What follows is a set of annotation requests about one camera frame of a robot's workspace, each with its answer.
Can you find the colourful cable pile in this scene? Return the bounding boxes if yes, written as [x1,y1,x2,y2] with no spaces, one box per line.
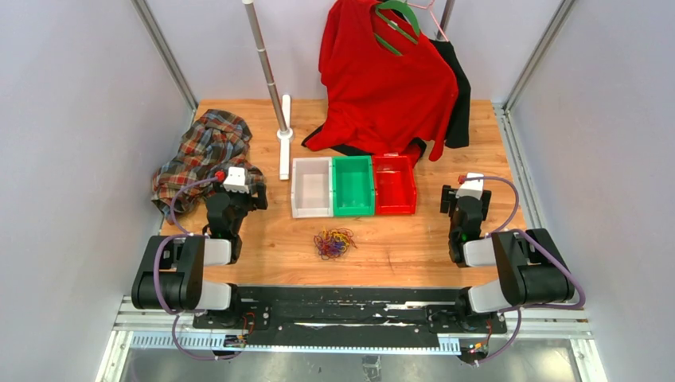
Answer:
[313,228,358,262]

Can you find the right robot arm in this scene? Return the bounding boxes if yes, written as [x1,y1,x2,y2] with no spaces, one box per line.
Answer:
[440,185,576,332]

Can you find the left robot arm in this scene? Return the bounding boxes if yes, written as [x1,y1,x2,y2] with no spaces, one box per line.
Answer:
[131,182,267,329]

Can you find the plaid flannel shirt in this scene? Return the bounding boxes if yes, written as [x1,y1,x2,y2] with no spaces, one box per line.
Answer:
[150,109,265,224]

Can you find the white plastic bin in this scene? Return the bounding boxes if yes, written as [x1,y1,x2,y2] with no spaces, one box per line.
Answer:
[291,157,334,219]

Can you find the red plastic bin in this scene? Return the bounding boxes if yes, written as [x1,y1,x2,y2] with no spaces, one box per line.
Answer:
[372,155,417,215]

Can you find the black t-shirt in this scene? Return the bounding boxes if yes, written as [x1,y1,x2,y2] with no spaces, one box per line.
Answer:
[431,41,471,149]

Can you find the white rack base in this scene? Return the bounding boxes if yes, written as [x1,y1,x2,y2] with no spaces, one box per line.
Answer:
[277,94,295,181]

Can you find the green plastic bin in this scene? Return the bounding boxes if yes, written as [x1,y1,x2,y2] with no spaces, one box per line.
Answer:
[332,156,375,217]

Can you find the red t-shirt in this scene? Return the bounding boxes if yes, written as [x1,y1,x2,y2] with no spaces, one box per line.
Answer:
[302,1,458,162]

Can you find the pink clothes hanger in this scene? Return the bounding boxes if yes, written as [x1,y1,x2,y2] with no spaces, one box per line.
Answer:
[410,0,449,42]

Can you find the green clothes hanger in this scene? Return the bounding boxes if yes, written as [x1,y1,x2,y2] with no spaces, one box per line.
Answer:
[369,1,421,58]

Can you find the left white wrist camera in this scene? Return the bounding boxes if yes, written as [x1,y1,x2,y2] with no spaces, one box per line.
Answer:
[222,166,250,193]

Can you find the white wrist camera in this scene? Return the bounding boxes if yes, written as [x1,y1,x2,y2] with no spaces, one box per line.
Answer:
[222,166,250,193]
[456,173,484,199]

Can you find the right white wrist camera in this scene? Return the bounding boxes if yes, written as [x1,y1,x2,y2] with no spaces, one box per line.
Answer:
[456,173,484,199]

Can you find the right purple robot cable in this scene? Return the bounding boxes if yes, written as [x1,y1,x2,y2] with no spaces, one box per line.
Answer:
[457,174,587,366]

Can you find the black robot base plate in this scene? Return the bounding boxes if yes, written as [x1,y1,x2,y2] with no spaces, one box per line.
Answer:
[193,286,506,349]

